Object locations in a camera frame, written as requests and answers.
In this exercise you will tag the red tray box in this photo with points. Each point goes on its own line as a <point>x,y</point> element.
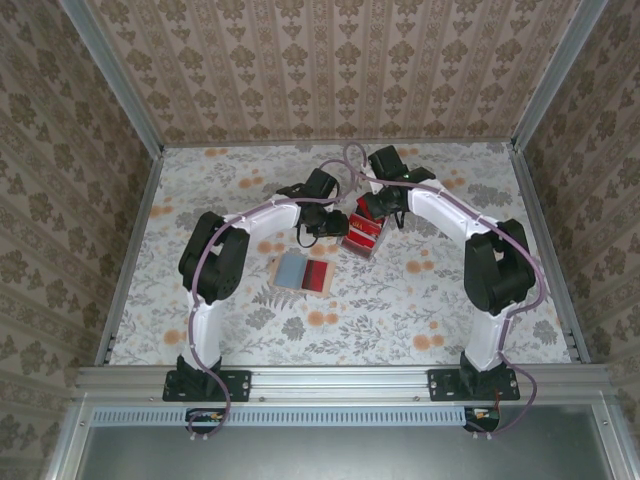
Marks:
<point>372,252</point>

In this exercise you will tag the red card with black stripe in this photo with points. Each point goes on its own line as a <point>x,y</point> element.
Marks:
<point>320,277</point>

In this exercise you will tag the beige leather card holder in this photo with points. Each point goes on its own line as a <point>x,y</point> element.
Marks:
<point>290,272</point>

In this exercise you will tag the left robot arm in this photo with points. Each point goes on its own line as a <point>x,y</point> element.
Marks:
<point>210,260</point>

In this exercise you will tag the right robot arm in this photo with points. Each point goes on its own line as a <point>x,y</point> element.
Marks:
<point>495,275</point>

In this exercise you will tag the red VIP card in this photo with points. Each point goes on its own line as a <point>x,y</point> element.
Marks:
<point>362,227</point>

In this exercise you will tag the grey metal sheet panel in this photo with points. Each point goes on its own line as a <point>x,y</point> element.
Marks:
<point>340,455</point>

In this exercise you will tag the right wrist white bracket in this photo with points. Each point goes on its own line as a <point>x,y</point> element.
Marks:
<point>375,186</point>

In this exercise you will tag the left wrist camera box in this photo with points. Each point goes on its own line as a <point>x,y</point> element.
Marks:
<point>321,183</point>

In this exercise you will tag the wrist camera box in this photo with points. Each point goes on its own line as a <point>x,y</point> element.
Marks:
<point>321,183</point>
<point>386,162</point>

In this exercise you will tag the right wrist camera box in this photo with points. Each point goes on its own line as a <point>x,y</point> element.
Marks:
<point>386,162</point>

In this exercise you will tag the thin aluminium table rail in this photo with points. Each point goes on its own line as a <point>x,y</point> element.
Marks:
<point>300,143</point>

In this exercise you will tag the aluminium table side rail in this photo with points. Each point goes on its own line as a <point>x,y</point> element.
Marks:
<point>534,200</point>
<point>145,200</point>

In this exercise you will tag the wide aluminium mounting rail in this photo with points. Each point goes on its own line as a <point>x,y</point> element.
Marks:
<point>340,382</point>

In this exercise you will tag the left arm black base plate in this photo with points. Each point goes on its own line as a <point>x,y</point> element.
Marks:
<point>240,385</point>

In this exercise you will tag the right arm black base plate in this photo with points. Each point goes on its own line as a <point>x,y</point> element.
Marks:
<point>440,385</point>

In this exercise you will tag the aluminium frame post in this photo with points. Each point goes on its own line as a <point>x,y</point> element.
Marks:
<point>119,80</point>
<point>556,75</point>

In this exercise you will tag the aluminium lower frame rail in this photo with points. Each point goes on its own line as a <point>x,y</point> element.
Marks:
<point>67,445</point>
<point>607,445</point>

